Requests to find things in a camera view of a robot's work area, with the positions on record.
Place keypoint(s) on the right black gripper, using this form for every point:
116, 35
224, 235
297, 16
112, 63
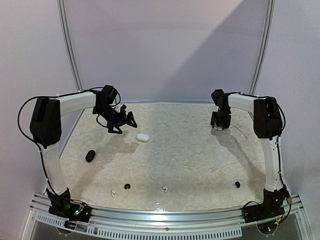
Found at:
220, 120

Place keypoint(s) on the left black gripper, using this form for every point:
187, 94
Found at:
121, 120

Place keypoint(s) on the white square charging case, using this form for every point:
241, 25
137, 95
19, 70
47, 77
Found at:
218, 128

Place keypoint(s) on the white oval charging case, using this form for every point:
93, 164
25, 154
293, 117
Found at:
142, 137

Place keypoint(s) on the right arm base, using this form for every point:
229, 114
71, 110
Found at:
271, 207

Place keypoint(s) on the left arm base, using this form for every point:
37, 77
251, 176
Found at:
73, 210

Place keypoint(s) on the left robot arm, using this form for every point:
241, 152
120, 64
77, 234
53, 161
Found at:
46, 125

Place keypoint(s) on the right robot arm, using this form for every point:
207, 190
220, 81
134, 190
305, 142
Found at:
268, 125

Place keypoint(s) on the black oval charging case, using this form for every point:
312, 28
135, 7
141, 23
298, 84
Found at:
90, 156

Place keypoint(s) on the black earbud left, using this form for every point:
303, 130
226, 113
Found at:
127, 186

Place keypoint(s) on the black earbud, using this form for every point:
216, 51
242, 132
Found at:
237, 184
127, 186

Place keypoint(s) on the black earbud right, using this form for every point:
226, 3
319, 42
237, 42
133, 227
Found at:
237, 184

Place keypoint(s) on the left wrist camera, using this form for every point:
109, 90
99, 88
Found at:
119, 107

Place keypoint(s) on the aluminium front rail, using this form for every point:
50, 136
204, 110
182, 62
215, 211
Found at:
123, 224

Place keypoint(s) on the left aluminium frame post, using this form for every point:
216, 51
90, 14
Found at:
68, 43

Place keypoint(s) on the aluminium frame post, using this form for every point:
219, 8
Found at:
263, 45
68, 43

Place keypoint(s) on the right aluminium frame post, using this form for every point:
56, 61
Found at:
263, 45

